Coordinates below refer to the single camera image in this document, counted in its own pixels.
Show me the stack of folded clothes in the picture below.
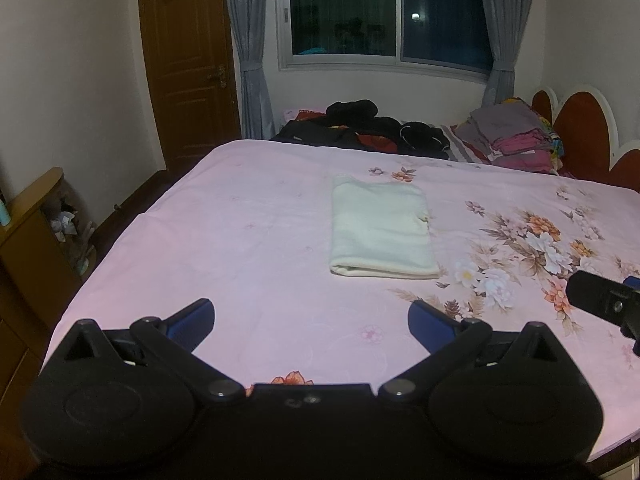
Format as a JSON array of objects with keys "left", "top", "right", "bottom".
[{"left": 455, "top": 97, "right": 566, "bottom": 176}]

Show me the grey curtain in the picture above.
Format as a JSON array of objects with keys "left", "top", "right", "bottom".
[
  {"left": 222, "top": 0, "right": 276, "bottom": 141},
  {"left": 475, "top": 0, "right": 538, "bottom": 108}
]

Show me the sliding glass window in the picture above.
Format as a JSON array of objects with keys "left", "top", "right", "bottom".
[{"left": 274, "top": 0, "right": 496, "bottom": 81}]

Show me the red and white headboard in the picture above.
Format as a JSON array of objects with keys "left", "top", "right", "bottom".
[{"left": 530, "top": 85, "right": 640, "bottom": 193}]

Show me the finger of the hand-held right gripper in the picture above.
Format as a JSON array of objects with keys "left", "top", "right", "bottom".
[{"left": 566, "top": 270, "right": 640, "bottom": 356}]

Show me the cream long-sleeve shirt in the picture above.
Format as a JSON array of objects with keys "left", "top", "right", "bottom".
[{"left": 328, "top": 175, "right": 442, "bottom": 279}]

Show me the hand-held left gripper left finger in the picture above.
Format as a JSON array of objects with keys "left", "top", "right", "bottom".
[{"left": 47, "top": 298, "right": 247, "bottom": 404}]

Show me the pink floral bedsheet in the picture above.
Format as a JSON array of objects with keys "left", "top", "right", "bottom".
[{"left": 42, "top": 138, "right": 640, "bottom": 461}]

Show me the pile of dark clothes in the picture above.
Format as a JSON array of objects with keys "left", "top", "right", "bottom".
[{"left": 270, "top": 100, "right": 451, "bottom": 161}]

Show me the clutter on nightstand shelf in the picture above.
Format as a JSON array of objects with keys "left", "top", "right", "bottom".
[{"left": 47, "top": 199, "right": 98, "bottom": 276}]

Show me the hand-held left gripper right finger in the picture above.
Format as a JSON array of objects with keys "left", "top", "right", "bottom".
[{"left": 378, "top": 300, "right": 571, "bottom": 403}]

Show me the wooden nightstand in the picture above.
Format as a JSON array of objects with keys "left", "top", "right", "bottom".
[{"left": 0, "top": 167, "right": 98, "bottom": 331}]

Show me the striped bedsheet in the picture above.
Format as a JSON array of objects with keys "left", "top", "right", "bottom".
[{"left": 440, "top": 122, "right": 493, "bottom": 163}]

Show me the brown wooden door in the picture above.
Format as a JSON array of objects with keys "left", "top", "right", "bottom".
[{"left": 137, "top": 0, "right": 243, "bottom": 176}]

